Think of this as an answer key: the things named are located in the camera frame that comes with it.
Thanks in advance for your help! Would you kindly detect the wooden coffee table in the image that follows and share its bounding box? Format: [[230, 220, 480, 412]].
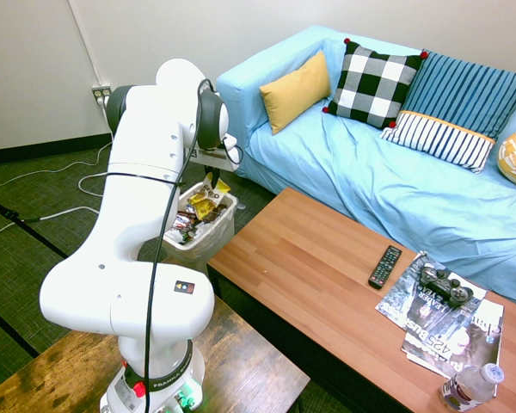
[[206, 186, 516, 413]]

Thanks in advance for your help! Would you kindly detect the grey cover magazine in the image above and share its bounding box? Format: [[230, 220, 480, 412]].
[[374, 250, 488, 333]]

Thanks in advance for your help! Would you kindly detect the yellow brown snack wrapper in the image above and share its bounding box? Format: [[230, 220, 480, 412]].
[[187, 201, 218, 223]]

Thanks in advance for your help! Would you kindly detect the plain yellow pillow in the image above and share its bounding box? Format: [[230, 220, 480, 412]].
[[259, 51, 333, 136]]

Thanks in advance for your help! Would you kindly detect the silver foil wrapper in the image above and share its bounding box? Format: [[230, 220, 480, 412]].
[[171, 210, 199, 237]]

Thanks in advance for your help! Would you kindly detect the black game controller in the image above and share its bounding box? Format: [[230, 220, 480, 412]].
[[418, 263, 476, 309]]

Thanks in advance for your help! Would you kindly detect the clear plastic water bottle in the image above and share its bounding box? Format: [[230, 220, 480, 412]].
[[439, 362, 506, 413]]

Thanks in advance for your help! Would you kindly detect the yellow Lay's Baked chip bag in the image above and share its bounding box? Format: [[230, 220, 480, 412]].
[[188, 172, 232, 212]]

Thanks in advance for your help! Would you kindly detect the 425 Business magazine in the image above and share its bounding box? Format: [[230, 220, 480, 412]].
[[400, 299, 505, 380]]

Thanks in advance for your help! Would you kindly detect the grey plastic trash bin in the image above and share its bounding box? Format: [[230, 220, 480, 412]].
[[162, 182, 240, 276]]

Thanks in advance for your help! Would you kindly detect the light blue sofa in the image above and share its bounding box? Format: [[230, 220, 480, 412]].
[[216, 24, 516, 311]]

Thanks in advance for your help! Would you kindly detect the white navy striped pillow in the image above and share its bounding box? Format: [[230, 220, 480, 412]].
[[378, 109, 497, 175]]

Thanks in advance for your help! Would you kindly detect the white trash bin with wrappers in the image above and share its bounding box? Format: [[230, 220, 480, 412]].
[[162, 182, 240, 264]]

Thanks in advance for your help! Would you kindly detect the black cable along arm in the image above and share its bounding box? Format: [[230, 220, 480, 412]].
[[143, 77, 217, 413]]

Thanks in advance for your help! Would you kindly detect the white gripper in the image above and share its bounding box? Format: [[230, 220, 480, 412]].
[[187, 133, 243, 189]]

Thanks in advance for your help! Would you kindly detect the black white checked pillow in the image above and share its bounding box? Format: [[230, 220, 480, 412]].
[[322, 37, 429, 130]]

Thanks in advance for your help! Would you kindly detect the white wall cable conduit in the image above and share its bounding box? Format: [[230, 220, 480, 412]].
[[67, 0, 103, 87]]

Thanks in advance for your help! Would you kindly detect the white wall power outlet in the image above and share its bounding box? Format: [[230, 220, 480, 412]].
[[90, 84, 114, 106]]

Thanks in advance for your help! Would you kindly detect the blue striped pillow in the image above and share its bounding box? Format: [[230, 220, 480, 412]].
[[401, 50, 516, 141]]

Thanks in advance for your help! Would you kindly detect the black tv remote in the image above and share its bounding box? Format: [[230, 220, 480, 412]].
[[367, 244, 403, 291]]

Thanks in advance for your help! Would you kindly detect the rustic wooden robot stand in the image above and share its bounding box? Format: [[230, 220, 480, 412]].
[[0, 295, 311, 413]]

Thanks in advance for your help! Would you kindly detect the white floor cable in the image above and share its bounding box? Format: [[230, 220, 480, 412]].
[[77, 170, 109, 198], [0, 102, 115, 188], [0, 205, 101, 240]]

